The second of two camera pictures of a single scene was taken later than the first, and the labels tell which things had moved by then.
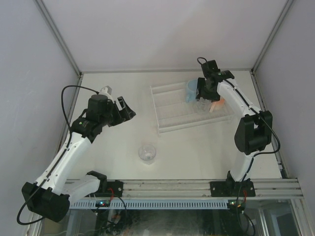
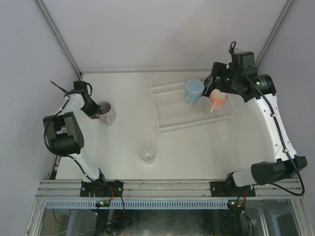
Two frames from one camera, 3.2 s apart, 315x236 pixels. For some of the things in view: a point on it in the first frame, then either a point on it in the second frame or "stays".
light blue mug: [190, 95] stays
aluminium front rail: [200, 188] stays
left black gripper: [119, 113] to [93, 109]
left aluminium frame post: [46, 14] stays
